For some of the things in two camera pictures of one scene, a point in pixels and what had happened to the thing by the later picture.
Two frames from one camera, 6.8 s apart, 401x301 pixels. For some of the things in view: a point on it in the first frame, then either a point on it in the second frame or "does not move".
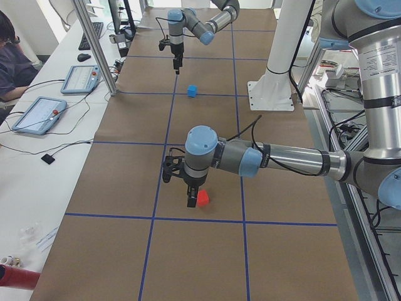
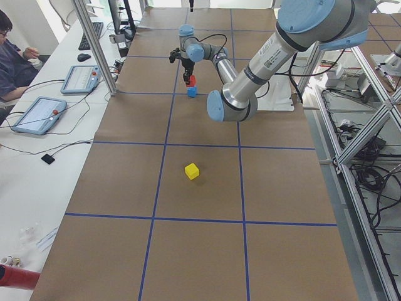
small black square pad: x=47 y=158 does not move
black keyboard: x=98 y=26 does not move
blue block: x=192 y=90 does not move
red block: x=203 y=199 → x=192 y=81
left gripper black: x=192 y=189 → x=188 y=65
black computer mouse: x=83 y=56 does not move
